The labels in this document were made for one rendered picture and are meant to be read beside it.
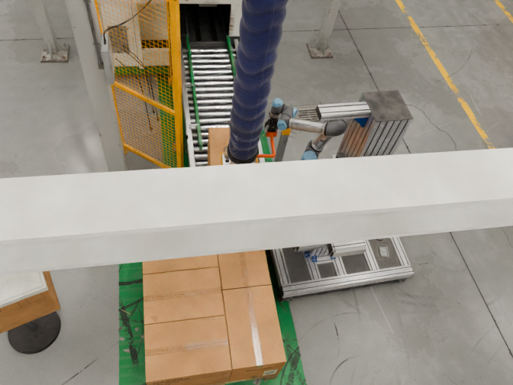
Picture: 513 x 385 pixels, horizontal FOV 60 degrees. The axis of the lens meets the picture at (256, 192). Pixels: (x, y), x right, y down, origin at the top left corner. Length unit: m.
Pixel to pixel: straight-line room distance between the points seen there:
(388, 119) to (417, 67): 4.09
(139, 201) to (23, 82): 5.40
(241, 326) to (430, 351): 1.81
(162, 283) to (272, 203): 2.99
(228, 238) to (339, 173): 0.20
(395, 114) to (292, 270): 1.86
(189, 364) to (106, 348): 0.92
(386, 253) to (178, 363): 2.18
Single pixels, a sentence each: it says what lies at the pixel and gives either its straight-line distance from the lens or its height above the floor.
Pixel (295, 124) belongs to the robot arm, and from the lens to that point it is 3.24.
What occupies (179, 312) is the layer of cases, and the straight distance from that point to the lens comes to 3.52.
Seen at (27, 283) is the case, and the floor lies 1.02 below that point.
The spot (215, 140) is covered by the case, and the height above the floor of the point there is 0.95.
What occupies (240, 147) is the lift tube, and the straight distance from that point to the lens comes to 3.12.
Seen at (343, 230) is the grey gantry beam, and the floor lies 3.23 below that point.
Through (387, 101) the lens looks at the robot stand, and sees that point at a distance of 2.90.
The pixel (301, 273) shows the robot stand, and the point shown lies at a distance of 4.10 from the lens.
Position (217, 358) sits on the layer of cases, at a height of 0.54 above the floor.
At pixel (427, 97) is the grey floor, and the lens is 6.44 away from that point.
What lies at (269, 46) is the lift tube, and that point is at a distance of 2.53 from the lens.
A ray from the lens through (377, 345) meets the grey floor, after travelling 4.30.
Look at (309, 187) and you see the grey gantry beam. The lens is 0.68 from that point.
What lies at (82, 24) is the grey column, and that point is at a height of 1.95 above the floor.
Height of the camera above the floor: 3.86
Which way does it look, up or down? 55 degrees down
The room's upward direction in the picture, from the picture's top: 12 degrees clockwise
